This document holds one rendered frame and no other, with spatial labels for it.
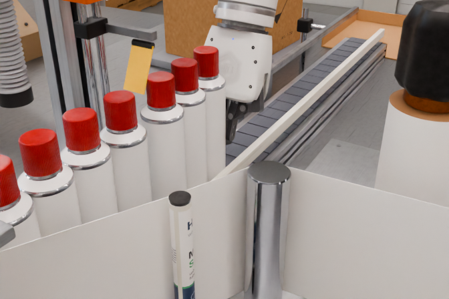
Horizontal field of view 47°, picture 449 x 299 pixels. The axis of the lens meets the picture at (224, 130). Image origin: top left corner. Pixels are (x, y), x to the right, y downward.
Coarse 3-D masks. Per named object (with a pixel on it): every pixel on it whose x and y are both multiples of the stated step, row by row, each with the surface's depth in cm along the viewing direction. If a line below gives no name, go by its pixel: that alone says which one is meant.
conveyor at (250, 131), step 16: (352, 48) 128; (320, 64) 118; (336, 64) 118; (304, 80) 110; (320, 80) 110; (288, 96) 103; (304, 96) 103; (272, 112) 96; (304, 112) 96; (240, 128) 91; (256, 128) 91; (288, 128) 91; (240, 144) 86; (272, 144) 86; (256, 160) 81
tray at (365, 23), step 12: (360, 12) 164; (372, 12) 162; (348, 24) 160; (360, 24) 162; (372, 24) 162; (384, 24) 162; (396, 24) 160; (336, 36) 151; (348, 36) 151; (360, 36) 151; (384, 36) 151; (396, 36) 151; (396, 48) 142; (396, 60) 135
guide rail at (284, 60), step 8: (352, 8) 130; (344, 16) 124; (336, 24) 120; (320, 32) 113; (328, 32) 116; (312, 40) 108; (296, 48) 103; (304, 48) 106; (288, 56) 99; (296, 56) 103; (272, 64) 96; (280, 64) 97; (272, 72) 94
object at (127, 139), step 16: (112, 96) 54; (128, 96) 54; (112, 112) 53; (128, 112) 53; (112, 128) 54; (128, 128) 54; (144, 128) 56; (112, 144) 54; (128, 144) 54; (144, 144) 55; (112, 160) 55; (128, 160) 55; (144, 160) 56; (128, 176) 56; (144, 176) 57; (128, 192) 56; (144, 192) 58; (128, 208) 57
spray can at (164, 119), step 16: (160, 80) 57; (160, 96) 58; (144, 112) 59; (160, 112) 59; (176, 112) 59; (160, 128) 59; (176, 128) 60; (160, 144) 60; (176, 144) 61; (160, 160) 61; (176, 160) 61; (160, 176) 62; (176, 176) 62; (160, 192) 63
